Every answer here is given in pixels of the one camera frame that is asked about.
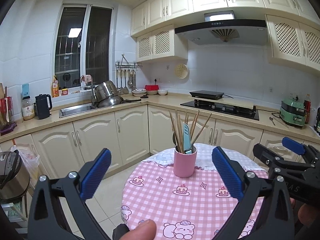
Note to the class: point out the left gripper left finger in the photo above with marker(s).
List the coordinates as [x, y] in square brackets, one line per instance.
[47, 219]

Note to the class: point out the sauce bottles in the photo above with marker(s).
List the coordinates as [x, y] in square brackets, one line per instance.
[310, 112]

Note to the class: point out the black electric kettle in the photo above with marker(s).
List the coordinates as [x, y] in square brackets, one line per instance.
[43, 105]

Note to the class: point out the black gas stove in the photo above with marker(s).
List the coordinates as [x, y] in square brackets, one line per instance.
[224, 108]

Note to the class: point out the left hand thumb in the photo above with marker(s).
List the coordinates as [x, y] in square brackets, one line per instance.
[145, 231]

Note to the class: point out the black fork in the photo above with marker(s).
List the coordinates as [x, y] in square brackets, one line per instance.
[175, 142]

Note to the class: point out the orange bottle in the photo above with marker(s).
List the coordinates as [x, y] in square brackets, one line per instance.
[55, 87]

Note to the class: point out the round wall strainer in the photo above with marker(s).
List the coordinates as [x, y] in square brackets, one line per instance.
[181, 71]

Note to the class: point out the rice cooker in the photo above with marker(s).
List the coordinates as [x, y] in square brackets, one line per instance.
[15, 178]

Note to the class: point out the green electric cooker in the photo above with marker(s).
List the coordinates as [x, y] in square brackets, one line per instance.
[292, 112]

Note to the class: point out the pink cup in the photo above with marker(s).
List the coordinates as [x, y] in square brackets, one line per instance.
[184, 164]

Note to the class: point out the right hand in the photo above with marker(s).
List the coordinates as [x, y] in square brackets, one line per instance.
[305, 213]

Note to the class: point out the white fringed cloth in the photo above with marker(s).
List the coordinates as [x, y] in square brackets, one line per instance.
[204, 158]

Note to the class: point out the window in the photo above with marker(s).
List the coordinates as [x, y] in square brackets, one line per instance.
[82, 47]

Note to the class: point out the stainless steel pot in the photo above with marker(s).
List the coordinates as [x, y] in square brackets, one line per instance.
[106, 94]

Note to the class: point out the light blue knife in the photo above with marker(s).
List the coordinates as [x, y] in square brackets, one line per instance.
[186, 140]

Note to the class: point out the hanging utensil rack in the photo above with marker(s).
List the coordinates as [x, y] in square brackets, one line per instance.
[126, 75]

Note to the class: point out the plastic bag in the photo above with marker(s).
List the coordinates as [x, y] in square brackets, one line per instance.
[30, 159]

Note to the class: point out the cream upper cabinets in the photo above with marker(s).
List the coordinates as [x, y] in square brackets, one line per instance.
[292, 26]

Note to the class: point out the range hood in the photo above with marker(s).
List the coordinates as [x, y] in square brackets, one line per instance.
[231, 31]

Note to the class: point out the glass jar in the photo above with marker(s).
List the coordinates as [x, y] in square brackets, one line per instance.
[27, 108]

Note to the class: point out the cream cabinets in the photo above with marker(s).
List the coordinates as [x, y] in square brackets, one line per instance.
[138, 131]
[292, 26]

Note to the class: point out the cream lower cabinets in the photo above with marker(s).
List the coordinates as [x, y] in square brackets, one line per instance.
[138, 131]

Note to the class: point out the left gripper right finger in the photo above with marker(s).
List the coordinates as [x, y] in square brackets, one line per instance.
[275, 218]

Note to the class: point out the kitchen sink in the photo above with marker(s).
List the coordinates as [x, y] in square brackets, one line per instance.
[64, 112]

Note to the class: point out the pink checkered tablecloth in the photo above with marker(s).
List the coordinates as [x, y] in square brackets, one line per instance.
[182, 208]

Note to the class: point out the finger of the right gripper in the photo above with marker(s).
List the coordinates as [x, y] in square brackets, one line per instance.
[294, 146]

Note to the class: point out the white bowl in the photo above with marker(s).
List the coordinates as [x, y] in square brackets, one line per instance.
[162, 92]

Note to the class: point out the black induction cooker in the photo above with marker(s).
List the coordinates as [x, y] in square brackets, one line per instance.
[205, 94]

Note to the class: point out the red box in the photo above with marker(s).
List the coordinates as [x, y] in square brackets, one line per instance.
[152, 87]

